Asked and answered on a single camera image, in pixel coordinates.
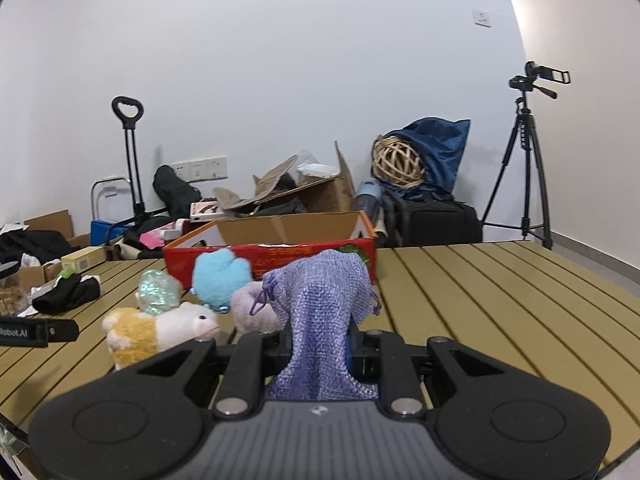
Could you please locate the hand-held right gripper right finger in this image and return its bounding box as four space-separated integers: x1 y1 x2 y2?
350 330 527 419

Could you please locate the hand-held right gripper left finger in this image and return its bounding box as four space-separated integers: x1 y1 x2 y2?
119 332 287 419

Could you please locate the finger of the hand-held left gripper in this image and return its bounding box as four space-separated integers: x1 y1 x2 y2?
47 319 80 344

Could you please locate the black cloth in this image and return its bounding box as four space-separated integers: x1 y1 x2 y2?
32 275 101 313

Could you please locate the purple mesh pouch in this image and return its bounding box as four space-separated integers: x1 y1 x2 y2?
262 249 383 402

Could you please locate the alpaca plush toy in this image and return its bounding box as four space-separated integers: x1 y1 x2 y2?
102 301 221 372

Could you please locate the iridescent plastic bag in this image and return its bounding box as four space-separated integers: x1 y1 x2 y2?
136 269 185 317

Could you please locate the clear snack jar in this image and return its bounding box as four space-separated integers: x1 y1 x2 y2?
0 272 31 317

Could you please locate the yellow box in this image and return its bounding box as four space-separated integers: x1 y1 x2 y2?
61 247 108 271

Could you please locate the black jacket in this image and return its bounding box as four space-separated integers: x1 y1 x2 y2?
0 230 73 264

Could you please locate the blue plush toy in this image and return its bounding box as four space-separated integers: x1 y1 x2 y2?
192 249 253 308

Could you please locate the blue plastic crate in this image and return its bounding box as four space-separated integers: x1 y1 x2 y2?
91 219 126 246

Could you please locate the red cardboard box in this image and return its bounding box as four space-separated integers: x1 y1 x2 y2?
162 210 377 291

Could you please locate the brown cardboard box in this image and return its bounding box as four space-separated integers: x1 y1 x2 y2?
22 209 76 251

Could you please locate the pink packet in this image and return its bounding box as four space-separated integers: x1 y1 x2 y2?
140 227 181 251

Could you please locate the black suitcase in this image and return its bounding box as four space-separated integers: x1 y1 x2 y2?
382 195 483 248

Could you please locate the small printed box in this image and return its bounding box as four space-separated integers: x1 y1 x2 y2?
190 201 223 222

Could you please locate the blue bottle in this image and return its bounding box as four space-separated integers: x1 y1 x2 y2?
350 179 385 221

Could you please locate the open cardboard box with flaps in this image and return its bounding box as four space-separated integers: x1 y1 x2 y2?
212 140 357 218

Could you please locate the black bag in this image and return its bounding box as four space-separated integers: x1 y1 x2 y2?
152 165 202 217

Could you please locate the wicker ball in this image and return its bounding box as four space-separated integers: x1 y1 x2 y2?
371 134 426 188

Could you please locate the white foam piece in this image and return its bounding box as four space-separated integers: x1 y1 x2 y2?
296 162 342 179

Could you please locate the blue cloth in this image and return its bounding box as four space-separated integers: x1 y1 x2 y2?
382 117 472 196

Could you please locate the black hand trolley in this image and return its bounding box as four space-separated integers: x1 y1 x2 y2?
91 96 168 241

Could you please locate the white wall socket panel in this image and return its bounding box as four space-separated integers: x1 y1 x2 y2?
171 156 227 182

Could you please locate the black camera tripod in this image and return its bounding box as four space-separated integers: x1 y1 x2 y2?
480 76 558 251

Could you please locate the black camcorder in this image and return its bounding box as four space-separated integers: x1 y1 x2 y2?
524 60 572 86

